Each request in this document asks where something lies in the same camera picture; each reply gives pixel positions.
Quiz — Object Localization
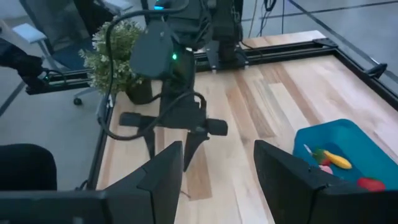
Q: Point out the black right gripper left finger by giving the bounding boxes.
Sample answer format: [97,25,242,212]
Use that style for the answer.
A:
[105,140,184,224]

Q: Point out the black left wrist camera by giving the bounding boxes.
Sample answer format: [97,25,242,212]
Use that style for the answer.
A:
[129,20,175,80]

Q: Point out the green potted plant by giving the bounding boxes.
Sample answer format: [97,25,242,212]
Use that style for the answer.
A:
[78,19,153,105]

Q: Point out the grey office chair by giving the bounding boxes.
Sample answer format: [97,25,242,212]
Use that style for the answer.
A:
[12,0,134,106]

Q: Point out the teal plastic container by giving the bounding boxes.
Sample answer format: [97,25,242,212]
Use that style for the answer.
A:
[292,118,398,195]

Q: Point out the large red toy strawberry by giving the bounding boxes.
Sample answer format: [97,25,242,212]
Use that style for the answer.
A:
[356,177,387,192]

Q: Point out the black rounded seat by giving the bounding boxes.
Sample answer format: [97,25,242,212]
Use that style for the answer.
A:
[0,143,58,192]

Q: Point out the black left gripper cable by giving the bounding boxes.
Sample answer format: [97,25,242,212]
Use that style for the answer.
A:
[97,8,208,142]

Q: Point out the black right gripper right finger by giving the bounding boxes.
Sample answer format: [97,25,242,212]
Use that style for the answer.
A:
[253,139,398,224]

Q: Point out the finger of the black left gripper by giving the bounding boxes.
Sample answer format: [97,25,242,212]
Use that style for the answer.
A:
[183,131,209,172]
[144,126,156,160]

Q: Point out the yellow toy banana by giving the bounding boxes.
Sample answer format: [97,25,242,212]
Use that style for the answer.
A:
[323,149,353,170]

